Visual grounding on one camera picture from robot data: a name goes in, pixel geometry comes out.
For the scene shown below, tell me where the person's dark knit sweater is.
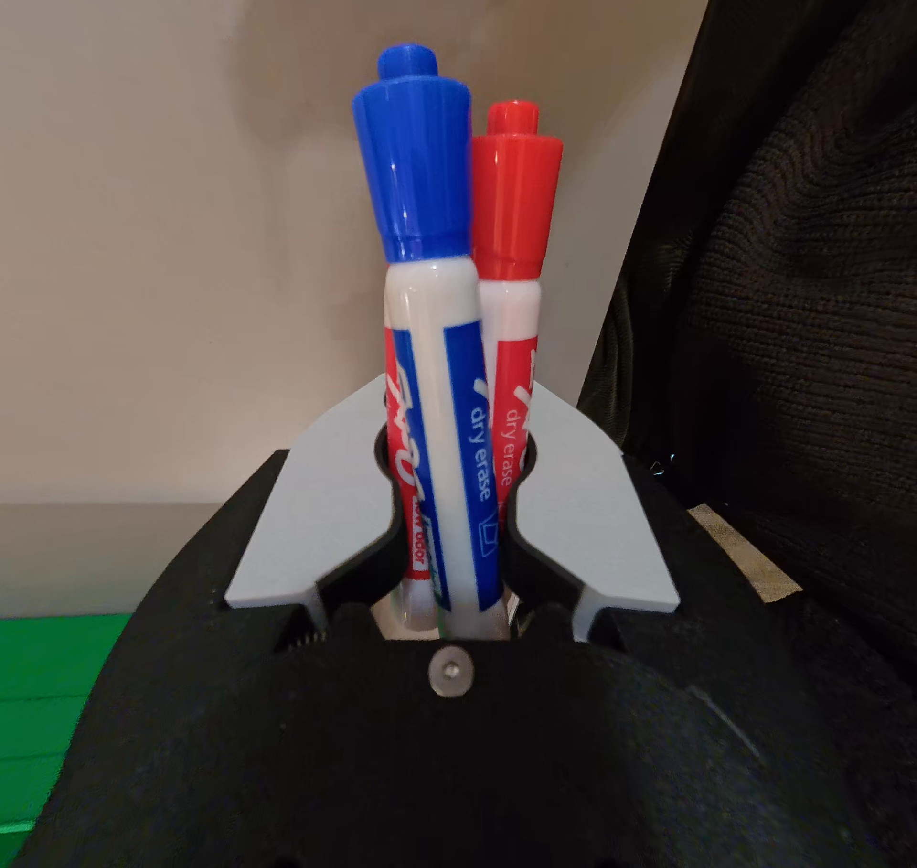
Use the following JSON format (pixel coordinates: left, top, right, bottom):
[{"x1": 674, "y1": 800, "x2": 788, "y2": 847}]
[{"x1": 576, "y1": 0, "x2": 917, "y2": 868}]

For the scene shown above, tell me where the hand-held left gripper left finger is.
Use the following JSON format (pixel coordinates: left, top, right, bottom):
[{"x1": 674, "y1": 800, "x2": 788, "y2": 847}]
[{"x1": 224, "y1": 374, "x2": 405, "y2": 629}]

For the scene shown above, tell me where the green plastic box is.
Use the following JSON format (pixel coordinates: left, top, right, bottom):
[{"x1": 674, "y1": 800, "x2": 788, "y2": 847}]
[{"x1": 0, "y1": 613, "x2": 137, "y2": 858}]

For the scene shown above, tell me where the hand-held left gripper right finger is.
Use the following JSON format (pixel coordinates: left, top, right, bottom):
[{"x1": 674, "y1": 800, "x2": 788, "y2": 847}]
[{"x1": 501, "y1": 384, "x2": 680, "y2": 643}]

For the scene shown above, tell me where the blue dry erase marker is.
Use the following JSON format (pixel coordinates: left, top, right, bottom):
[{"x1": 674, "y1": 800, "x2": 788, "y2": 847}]
[{"x1": 351, "y1": 43, "x2": 506, "y2": 640}]

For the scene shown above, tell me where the red dry erase marker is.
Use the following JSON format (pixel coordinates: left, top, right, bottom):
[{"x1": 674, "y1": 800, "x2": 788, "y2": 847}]
[
  {"x1": 469, "y1": 99, "x2": 565, "y2": 532},
  {"x1": 383, "y1": 323, "x2": 441, "y2": 629}
]

